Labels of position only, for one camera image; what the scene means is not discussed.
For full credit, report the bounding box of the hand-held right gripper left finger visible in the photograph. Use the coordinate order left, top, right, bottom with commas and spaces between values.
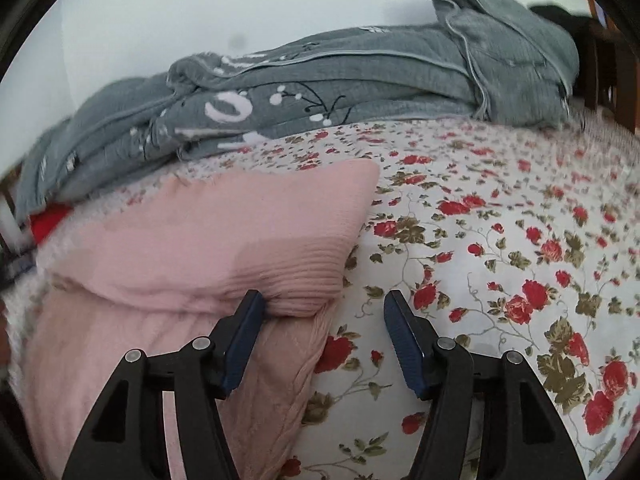
62, 290, 265, 480

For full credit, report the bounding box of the wooden bed frame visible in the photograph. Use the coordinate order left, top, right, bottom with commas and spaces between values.
580, 0, 640, 133

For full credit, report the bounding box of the pink knit sweater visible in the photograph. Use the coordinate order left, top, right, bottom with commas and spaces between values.
20, 160, 382, 480

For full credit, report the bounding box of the grey printed quilt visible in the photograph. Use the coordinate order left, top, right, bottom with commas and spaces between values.
15, 0, 581, 222

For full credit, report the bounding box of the dark cloth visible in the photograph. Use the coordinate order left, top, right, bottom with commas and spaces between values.
529, 4, 603, 98

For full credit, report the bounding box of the floral bed sheet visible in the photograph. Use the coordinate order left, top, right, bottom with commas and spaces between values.
112, 100, 640, 480

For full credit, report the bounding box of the red cloth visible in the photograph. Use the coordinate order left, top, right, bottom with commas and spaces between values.
29, 202, 75, 245

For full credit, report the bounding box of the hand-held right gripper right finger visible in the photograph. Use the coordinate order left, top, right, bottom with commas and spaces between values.
382, 290, 586, 480

